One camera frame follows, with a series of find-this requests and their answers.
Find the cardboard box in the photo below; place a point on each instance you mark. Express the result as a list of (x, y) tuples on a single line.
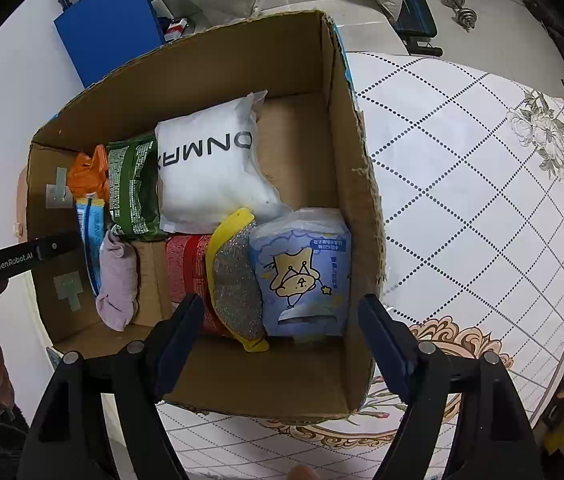
[(302, 375)]

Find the green wet wipes packet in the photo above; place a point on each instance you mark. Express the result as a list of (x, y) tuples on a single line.
[(132, 190)]

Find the person's right hand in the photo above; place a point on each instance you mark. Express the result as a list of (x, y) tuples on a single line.
[(303, 473)]

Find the blue striped packet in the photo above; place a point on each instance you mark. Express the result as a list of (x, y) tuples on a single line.
[(89, 230)]

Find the weight bench with rack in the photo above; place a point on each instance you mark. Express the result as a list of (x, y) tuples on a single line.
[(414, 10)]

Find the blue folded mat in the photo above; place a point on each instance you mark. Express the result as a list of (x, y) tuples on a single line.
[(107, 25)]

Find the light blue cartoon tissue pack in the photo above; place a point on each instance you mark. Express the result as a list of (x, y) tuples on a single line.
[(302, 270)]

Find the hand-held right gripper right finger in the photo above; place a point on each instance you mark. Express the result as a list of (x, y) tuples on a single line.
[(386, 350)]

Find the yellow scrubbing sponge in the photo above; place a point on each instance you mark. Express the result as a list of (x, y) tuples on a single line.
[(234, 285)]

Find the small red white box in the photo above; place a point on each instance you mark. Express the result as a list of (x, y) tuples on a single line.
[(177, 28)]

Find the purple cloth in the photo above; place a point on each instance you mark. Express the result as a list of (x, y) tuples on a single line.
[(117, 280)]

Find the red packet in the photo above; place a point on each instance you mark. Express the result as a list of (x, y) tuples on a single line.
[(187, 265)]

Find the floral diamond pattern tablecloth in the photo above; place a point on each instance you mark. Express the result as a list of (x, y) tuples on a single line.
[(461, 210)]

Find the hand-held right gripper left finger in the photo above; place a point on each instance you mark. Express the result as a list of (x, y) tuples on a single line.
[(182, 345)]

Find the orange plastic bag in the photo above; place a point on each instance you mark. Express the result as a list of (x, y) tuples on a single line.
[(87, 175)]

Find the white pillow pack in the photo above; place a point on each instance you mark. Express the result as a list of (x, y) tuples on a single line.
[(202, 185)]

